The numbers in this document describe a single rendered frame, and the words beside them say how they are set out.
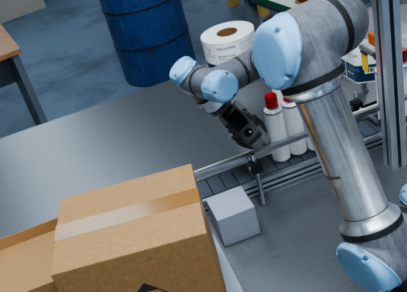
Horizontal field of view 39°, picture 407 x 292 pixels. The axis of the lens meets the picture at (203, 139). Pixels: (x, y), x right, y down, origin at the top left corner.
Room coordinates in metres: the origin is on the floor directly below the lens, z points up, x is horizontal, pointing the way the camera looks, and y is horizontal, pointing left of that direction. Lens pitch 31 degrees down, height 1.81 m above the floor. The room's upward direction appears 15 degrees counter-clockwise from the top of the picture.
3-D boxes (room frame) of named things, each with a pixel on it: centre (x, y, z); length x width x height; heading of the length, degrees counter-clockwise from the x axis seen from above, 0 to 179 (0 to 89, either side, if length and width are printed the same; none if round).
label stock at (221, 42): (1.99, -0.19, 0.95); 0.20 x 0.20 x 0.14
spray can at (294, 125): (1.34, -0.25, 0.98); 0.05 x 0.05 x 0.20
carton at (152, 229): (0.94, 0.19, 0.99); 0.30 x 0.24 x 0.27; 90
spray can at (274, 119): (1.33, -0.20, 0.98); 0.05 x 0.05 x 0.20
